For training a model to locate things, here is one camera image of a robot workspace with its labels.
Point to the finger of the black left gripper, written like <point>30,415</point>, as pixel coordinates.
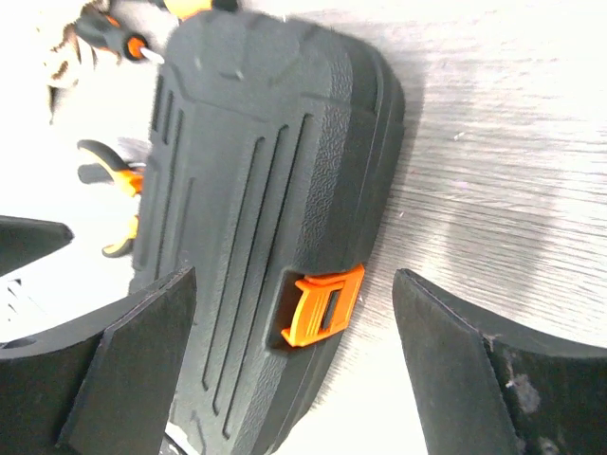
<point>24,241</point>

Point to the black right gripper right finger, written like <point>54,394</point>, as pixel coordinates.
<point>485,384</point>

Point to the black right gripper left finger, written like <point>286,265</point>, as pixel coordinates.
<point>102,383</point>

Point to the orange black needle nose pliers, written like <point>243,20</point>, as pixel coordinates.
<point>110,167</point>

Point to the black plastic tool case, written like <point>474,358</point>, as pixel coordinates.
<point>274,146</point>

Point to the black orange grip screwdriver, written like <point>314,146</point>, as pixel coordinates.
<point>102,31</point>

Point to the beige cloth drawstring bag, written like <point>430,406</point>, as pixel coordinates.
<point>63,57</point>

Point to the orange handle black shaft screwdriver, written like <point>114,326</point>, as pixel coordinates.
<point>184,9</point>

